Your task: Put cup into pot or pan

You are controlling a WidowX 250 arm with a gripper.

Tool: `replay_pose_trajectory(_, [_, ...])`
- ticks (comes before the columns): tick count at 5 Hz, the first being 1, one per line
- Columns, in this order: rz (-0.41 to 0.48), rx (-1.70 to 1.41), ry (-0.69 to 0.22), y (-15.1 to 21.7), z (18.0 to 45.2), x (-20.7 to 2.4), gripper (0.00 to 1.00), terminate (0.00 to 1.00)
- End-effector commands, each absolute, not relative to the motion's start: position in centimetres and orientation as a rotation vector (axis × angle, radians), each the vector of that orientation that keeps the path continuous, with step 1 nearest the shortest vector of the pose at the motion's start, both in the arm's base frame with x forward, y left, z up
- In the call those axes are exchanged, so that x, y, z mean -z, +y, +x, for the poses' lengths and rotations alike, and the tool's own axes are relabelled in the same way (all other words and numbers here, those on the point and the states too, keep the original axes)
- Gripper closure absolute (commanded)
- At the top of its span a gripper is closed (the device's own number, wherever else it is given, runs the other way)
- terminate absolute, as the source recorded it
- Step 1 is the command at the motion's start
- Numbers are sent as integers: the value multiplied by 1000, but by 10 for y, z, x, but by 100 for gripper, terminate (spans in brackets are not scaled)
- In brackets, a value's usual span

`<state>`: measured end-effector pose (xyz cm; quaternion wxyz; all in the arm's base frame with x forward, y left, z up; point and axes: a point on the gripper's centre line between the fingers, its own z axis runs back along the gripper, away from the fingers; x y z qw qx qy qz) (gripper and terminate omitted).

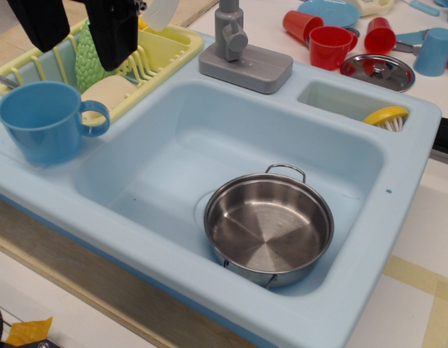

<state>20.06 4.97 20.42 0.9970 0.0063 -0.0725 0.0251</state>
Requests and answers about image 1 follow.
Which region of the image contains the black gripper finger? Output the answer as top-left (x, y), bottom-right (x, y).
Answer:
top-left (7, 0), bottom-right (70, 52)
top-left (84, 0), bottom-right (138, 71)

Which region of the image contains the blue plastic mug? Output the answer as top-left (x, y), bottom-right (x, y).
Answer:
top-left (0, 81), bottom-right (111, 165)

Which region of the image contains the red cup lying left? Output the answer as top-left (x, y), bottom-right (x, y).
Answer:
top-left (283, 10), bottom-right (324, 45)

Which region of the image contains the stainless steel pot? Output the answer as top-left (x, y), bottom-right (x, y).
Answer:
top-left (204, 164), bottom-right (334, 289)

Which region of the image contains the red cup upside down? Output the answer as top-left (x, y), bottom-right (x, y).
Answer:
top-left (364, 17), bottom-right (397, 54)

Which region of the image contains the steel pot lid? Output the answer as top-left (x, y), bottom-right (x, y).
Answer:
top-left (340, 54), bottom-right (415, 92)

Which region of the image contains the blue cup upside down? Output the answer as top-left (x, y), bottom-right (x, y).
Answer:
top-left (413, 28), bottom-right (448, 77)

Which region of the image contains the translucent white spatula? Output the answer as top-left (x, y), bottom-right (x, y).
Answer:
top-left (142, 0), bottom-right (179, 32)

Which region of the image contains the green bitter gourd toy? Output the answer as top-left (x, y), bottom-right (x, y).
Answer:
top-left (75, 20), bottom-right (112, 93)

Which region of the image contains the yellow dish rack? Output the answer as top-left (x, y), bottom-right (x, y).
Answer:
top-left (0, 21), bottom-right (204, 123)

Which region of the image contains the grey toy faucet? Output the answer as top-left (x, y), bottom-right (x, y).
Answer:
top-left (199, 1), bottom-right (294, 94)

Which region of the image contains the red mug front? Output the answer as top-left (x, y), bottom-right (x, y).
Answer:
top-left (309, 26), bottom-right (358, 71)

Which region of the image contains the blue plastic plate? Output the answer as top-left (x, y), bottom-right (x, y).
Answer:
top-left (297, 0), bottom-right (360, 28)

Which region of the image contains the cream toy appliance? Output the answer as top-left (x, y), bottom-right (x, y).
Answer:
top-left (349, 0), bottom-right (394, 17)

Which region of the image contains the yellow dish brush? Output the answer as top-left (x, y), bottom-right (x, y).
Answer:
top-left (363, 106), bottom-right (409, 132)

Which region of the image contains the blue toy knife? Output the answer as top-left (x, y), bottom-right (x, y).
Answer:
top-left (396, 30), bottom-right (428, 45)

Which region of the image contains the yellow tape piece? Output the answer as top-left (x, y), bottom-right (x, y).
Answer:
top-left (5, 317), bottom-right (53, 347)

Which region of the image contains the black bar right edge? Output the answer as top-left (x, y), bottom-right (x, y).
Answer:
top-left (432, 117), bottom-right (448, 155)

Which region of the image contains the grey spoon handle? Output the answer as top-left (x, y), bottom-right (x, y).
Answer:
top-left (0, 75), bottom-right (20, 89)

